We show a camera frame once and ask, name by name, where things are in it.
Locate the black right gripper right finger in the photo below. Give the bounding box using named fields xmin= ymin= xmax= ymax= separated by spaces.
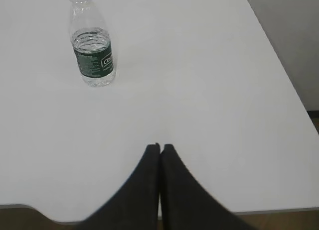
xmin=160 ymin=144 xmax=254 ymax=230

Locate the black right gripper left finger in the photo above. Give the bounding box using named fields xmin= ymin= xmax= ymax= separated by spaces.
xmin=75 ymin=143 xmax=160 ymax=230

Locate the clear green-label water bottle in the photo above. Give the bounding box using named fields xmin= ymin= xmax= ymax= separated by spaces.
xmin=69 ymin=0 xmax=116 ymax=87

